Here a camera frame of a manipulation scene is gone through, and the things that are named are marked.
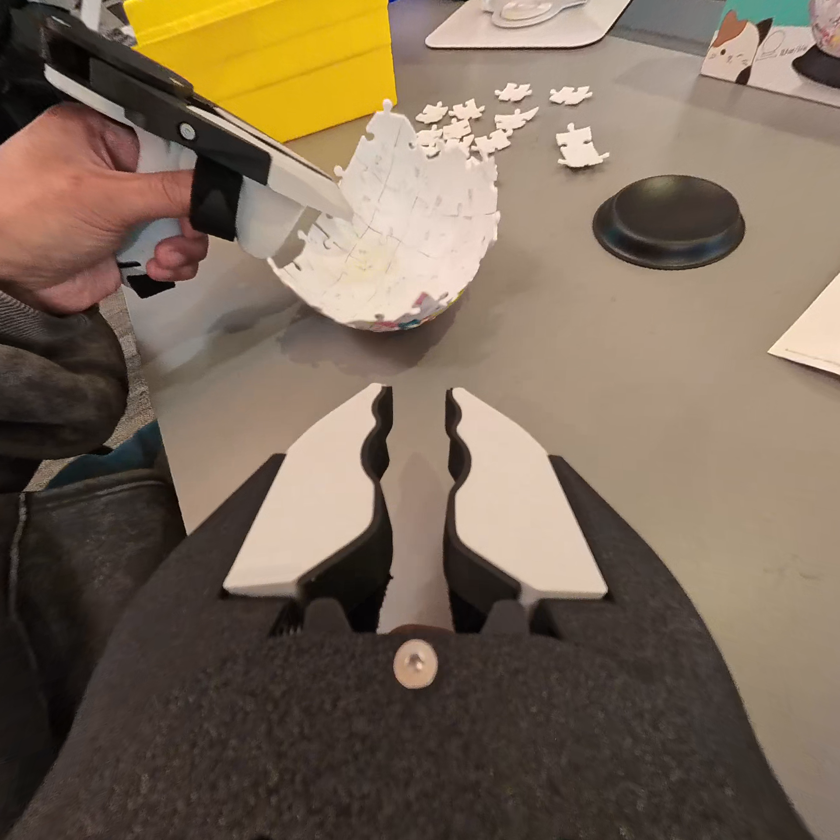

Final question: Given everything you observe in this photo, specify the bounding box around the person's left hand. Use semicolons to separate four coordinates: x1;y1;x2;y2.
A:
0;101;211;312

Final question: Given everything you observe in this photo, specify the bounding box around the black round puzzle stand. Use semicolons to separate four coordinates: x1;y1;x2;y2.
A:
592;175;746;270

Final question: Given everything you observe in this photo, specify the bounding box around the printed puzzle box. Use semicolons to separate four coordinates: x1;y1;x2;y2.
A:
701;0;840;109

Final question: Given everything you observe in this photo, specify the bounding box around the partly built colourful puzzle ball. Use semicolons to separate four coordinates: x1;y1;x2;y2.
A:
268;98;501;332

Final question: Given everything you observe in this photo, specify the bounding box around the yellow plastic bin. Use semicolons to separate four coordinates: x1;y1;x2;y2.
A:
123;0;398;144

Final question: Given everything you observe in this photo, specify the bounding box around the person's left forearm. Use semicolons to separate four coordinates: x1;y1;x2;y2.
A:
0;289;129;493

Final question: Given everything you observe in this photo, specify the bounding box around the white flat pad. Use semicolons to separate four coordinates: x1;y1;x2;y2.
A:
425;0;631;50

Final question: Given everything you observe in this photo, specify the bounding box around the group of white puzzle pieces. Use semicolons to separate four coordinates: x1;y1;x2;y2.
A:
415;82;611;168

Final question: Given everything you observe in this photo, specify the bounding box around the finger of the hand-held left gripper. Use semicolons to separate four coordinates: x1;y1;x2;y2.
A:
236;156;355;258
193;98;339;186

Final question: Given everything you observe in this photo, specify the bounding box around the printed sticker sheet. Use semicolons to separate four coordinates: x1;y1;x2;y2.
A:
768;272;840;378

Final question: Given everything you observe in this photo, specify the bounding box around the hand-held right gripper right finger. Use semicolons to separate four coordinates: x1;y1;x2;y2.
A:
445;387;608;601

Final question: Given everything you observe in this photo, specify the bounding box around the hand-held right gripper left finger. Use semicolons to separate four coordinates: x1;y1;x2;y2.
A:
223;384;395;599

